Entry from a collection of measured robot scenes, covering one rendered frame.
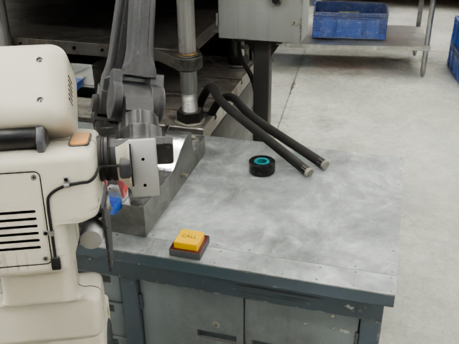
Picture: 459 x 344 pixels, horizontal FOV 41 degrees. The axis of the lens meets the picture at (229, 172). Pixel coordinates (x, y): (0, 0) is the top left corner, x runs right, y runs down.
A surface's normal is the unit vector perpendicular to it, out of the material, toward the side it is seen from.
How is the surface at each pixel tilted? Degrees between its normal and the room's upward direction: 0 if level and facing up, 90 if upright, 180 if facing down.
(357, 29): 92
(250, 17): 90
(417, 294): 0
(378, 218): 0
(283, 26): 90
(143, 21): 61
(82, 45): 90
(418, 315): 0
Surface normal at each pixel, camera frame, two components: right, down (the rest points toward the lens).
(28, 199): 0.12, 0.34
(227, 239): -0.01, -0.88
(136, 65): 0.38, -0.05
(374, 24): -0.13, 0.49
